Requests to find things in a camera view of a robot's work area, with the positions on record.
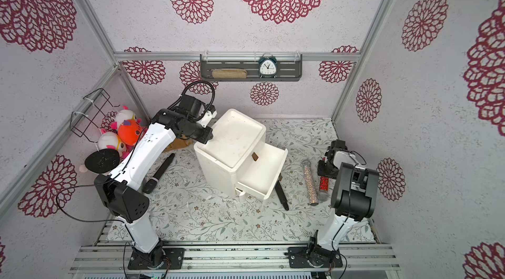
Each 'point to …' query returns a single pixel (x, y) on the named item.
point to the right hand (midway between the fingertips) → (326, 170)
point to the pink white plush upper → (125, 114)
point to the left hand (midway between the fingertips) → (208, 136)
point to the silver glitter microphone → (311, 185)
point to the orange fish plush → (130, 132)
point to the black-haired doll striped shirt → (102, 160)
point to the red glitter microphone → (324, 183)
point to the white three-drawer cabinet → (237, 160)
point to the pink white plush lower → (110, 140)
